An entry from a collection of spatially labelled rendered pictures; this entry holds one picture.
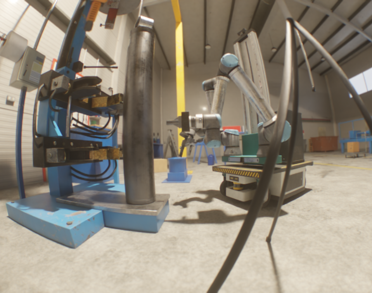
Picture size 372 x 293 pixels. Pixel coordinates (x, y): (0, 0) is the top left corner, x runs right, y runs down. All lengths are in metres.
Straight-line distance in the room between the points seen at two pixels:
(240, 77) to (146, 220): 1.11
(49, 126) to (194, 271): 1.18
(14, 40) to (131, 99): 1.41
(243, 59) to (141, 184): 1.67
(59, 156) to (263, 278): 1.20
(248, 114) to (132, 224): 1.44
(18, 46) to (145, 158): 1.67
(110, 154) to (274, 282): 1.40
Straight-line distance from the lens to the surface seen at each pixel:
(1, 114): 3.04
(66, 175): 1.64
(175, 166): 2.62
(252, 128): 1.77
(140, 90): 1.13
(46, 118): 1.26
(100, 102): 1.59
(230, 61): 1.21
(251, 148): 1.66
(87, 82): 1.21
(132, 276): 0.74
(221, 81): 1.31
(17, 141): 1.90
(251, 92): 1.18
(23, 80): 1.93
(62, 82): 1.19
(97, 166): 2.74
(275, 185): 1.45
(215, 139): 1.04
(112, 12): 2.16
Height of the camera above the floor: 0.49
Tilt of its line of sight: 1 degrees up
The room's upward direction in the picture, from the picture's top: 2 degrees counter-clockwise
